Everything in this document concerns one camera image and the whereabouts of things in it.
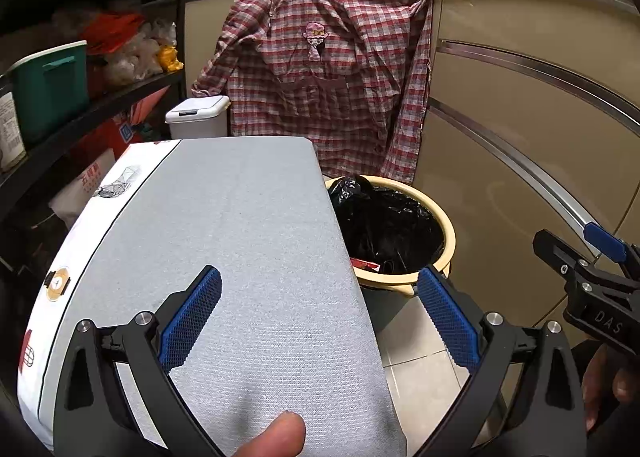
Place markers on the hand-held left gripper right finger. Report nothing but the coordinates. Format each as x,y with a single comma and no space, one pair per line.
447,317

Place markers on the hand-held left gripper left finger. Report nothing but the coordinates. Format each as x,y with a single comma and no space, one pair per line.
192,317

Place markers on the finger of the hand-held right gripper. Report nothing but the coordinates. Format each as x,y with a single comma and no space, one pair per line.
552,249
605,239

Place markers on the yellow-rimmed trash bin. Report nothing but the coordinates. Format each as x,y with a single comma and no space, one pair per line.
445,237

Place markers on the red cardboard box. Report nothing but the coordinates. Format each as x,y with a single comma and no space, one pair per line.
366,265

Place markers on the black bin liner bag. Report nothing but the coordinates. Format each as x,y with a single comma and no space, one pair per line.
385,227

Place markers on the person's right hand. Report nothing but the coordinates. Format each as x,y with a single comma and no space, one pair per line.
600,382

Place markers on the person's left hand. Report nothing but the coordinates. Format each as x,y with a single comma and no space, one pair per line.
275,437

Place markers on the grey table mat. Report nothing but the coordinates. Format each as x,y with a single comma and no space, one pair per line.
250,237

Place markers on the white printed tablecloth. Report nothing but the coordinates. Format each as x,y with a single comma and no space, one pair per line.
100,207

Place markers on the beige kitchen cabinet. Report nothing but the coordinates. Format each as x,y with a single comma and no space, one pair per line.
510,112

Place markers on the white rice sack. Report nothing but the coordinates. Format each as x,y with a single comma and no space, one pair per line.
85,187

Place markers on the red printed carton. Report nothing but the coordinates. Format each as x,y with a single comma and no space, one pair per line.
115,137

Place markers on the white lidded bin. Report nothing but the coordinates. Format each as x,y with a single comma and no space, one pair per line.
197,119

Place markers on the black shelf rack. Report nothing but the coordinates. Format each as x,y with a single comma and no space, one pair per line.
100,107

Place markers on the yellow figurine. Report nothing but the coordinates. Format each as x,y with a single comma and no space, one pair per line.
170,59

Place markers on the labelled jar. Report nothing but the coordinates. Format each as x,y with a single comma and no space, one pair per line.
10,132

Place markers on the clear bags of food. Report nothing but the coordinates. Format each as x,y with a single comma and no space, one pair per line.
135,59

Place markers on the green storage box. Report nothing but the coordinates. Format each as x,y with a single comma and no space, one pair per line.
50,92

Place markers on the red plaid shirt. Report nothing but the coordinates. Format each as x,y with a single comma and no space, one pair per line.
330,77

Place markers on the orange bag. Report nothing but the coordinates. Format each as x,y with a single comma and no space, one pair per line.
112,32

